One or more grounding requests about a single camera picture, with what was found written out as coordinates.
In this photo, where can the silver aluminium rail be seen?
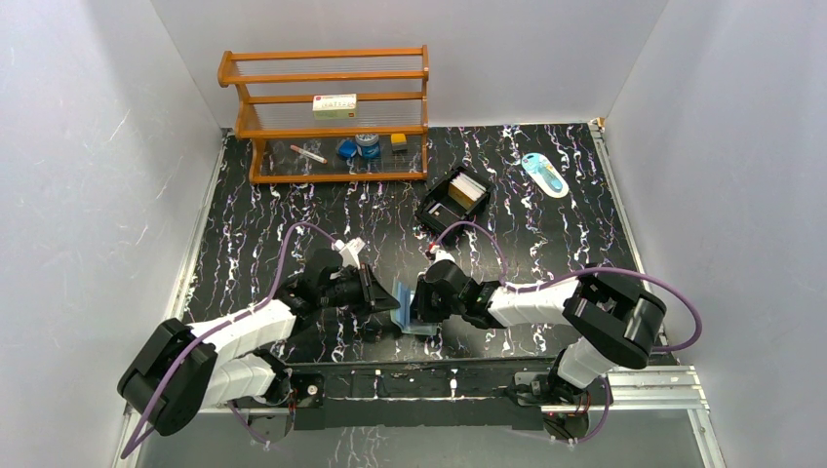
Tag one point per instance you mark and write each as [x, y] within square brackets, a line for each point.
[657, 388]

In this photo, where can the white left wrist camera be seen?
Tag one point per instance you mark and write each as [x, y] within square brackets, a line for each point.
[349, 251]

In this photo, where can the blue white packaged tool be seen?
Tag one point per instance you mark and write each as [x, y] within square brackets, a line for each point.
[538, 167]

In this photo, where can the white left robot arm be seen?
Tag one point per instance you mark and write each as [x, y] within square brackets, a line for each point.
[182, 369]

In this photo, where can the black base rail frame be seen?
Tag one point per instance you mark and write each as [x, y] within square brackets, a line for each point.
[448, 393]

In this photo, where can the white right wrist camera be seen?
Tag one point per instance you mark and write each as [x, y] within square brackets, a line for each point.
[436, 253]

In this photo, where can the red white pen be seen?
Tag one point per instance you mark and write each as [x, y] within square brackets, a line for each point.
[308, 154]

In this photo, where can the yellow black sponge block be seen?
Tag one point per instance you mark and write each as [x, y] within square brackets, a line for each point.
[399, 143]

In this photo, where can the mint green card holder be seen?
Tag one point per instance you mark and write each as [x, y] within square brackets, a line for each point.
[404, 318]

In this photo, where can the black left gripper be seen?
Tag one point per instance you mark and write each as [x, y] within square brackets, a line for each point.
[367, 290]

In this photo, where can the blue square lid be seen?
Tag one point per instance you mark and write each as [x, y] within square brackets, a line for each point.
[347, 149]

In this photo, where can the blue round jar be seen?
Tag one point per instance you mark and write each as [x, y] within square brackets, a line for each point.
[368, 145]

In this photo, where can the orange wooden shelf rack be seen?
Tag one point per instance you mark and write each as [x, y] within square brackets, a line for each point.
[275, 92]

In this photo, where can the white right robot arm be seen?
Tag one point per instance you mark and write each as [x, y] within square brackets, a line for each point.
[616, 317]

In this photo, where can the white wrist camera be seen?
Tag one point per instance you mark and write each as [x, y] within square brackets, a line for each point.
[349, 251]
[436, 253]

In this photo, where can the white medicine box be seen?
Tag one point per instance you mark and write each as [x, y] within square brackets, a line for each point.
[334, 107]

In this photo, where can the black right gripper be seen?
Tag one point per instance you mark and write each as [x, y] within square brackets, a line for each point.
[420, 308]

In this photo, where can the black card storage box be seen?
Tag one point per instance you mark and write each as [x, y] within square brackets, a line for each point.
[436, 211]

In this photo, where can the stack of cards in box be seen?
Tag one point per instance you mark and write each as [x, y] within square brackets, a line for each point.
[465, 190]

